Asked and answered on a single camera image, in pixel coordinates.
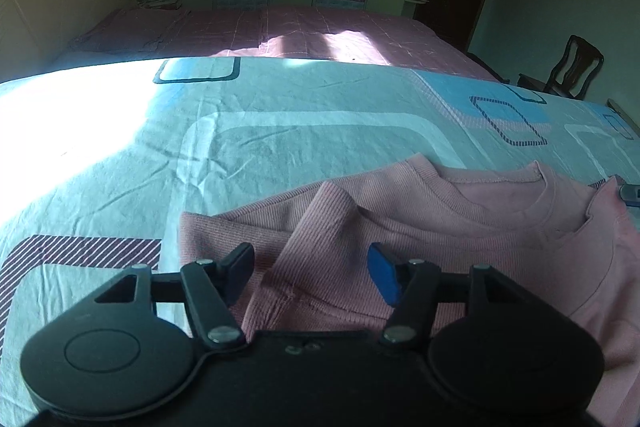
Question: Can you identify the dark wooden chair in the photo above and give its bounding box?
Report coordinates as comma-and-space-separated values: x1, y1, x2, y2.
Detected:
517, 34, 605, 100

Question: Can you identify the pink sweatshirt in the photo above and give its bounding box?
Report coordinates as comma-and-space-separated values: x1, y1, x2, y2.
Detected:
178, 154, 640, 400

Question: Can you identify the pink checked bed sheet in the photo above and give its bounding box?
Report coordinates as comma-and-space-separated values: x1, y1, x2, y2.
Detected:
52, 4, 511, 82

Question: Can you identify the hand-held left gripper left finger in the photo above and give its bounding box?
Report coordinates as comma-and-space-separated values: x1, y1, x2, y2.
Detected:
94, 242, 257, 350

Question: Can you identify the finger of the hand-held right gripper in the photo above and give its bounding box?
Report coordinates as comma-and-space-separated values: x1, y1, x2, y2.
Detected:
616, 176, 640, 208

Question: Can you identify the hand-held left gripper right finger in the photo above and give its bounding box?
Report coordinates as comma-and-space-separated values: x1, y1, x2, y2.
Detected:
366, 242, 507, 349

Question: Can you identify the blue patterned bed sheet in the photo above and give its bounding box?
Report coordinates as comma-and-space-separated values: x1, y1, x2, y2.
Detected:
0, 54, 640, 423

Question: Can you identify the wooden bed footboard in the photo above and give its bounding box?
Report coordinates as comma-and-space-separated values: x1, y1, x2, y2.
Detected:
606, 98, 640, 135

